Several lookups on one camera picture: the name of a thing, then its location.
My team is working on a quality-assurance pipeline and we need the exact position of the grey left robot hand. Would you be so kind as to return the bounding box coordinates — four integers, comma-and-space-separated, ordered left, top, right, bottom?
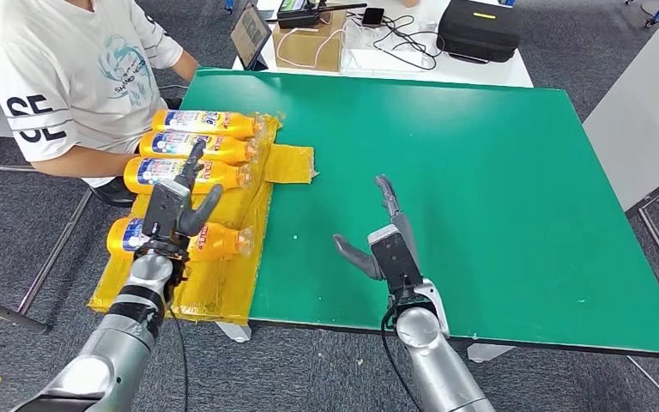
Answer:
172, 140, 225, 239

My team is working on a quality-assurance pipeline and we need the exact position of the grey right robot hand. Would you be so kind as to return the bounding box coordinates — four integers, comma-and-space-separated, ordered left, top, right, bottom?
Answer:
332, 174, 422, 282

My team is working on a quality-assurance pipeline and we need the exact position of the orange detergent bottle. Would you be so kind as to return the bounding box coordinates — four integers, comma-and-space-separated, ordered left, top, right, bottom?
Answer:
152, 109, 265, 141
138, 129, 259, 165
123, 156, 254, 197
106, 216, 256, 264

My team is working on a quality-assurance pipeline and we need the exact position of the yellow taped cardboard mat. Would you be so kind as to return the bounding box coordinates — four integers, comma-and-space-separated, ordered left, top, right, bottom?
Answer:
87, 113, 317, 326

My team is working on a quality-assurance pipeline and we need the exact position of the white table foot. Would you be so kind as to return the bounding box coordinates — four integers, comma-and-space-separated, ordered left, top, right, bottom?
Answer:
467, 342, 519, 365
215, 321, 252, 344

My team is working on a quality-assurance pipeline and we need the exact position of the green table board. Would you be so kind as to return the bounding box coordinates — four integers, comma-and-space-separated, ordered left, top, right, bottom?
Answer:
178, 67, 659, 360

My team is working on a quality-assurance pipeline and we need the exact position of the tablet on stand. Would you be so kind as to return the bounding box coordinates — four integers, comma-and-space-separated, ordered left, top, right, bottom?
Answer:
231, 2, 274, 73

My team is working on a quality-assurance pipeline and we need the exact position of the clear plastic box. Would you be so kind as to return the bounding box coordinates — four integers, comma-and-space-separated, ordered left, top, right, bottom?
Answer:
340, 19, 440, 76

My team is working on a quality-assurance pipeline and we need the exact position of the brown cardboard box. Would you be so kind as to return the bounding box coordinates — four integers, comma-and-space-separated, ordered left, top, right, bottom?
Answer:
273, 9, 348, 73

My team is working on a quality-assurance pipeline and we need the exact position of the person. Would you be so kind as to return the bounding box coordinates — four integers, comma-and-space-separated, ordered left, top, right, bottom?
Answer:
0, 0, 200, 209

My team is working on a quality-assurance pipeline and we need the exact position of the white table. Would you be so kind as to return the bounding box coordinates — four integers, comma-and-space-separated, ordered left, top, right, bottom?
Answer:
233, 0, 534, 88

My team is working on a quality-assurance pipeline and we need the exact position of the black radio device with antenna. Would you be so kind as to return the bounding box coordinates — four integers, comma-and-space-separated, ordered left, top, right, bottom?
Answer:
277, 0, 369, 30

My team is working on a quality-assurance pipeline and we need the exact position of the black carrying case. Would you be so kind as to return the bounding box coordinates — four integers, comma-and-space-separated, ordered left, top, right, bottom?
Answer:
437, 0, 523, 64

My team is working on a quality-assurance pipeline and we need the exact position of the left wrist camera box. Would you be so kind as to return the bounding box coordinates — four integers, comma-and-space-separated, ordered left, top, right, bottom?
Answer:
142, 180, 192, 240

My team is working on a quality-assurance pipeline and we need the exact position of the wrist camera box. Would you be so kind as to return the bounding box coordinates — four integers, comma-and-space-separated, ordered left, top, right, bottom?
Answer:
142, 180, 192, 240
367, 224, 425, 294

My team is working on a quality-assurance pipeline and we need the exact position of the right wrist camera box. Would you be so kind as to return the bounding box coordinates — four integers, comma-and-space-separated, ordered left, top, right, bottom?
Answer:
367, 224, 425, 294

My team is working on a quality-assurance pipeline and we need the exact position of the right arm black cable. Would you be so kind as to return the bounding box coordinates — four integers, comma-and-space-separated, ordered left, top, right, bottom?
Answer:
379, 301, 423, 412

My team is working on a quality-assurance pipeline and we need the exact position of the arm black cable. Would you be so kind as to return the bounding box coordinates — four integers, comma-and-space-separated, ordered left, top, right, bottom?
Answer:
169, 312, 190, 412
379, 301, 423, 412

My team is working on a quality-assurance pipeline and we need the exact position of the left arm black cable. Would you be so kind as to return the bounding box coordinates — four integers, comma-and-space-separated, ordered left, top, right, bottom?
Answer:
169, 312, 190, 412

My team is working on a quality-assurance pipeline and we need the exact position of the tangled black cable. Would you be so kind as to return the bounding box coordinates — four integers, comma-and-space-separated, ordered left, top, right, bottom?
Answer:
348, 13, 443, 71

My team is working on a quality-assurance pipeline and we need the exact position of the white floor cable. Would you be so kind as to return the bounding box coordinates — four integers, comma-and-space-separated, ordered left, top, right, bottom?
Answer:
625, 354, 659, 410

